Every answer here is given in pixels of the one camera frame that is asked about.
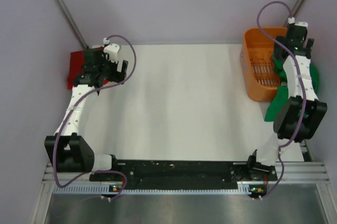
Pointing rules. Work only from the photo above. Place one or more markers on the green t shirt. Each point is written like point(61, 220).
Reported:
point(281, 96)

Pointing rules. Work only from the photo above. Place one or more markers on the aluminium frame rail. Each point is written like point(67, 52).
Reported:
point(294, 173)

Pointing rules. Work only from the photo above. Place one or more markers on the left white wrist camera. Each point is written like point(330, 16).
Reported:
point(111, 50)

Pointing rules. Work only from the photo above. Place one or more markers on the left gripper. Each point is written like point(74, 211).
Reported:
point(116, 75)

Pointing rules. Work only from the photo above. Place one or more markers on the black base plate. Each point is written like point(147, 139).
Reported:
point(190, 175)

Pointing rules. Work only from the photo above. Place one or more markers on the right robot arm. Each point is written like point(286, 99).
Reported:
point(300, 116)

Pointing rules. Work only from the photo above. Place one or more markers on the orange plastic basket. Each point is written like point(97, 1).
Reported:
point(261, 81)

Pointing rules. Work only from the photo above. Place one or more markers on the left corner metal post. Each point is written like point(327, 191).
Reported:
point(71, 23)

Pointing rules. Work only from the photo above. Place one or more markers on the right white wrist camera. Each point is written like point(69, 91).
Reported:
point(291, 20)

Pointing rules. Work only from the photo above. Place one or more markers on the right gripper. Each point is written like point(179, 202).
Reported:
point(276, 49)

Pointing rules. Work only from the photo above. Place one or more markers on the grey slotted cable duct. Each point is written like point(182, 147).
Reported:
point(105, 189)

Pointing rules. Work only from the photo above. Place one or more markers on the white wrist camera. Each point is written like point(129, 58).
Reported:
point(291, 20)
point(111, 50)

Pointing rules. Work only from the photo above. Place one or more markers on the folded red t shirt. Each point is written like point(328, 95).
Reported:
point(76, 60)

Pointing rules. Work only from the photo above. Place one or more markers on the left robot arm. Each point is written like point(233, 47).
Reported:
point(67, 149)

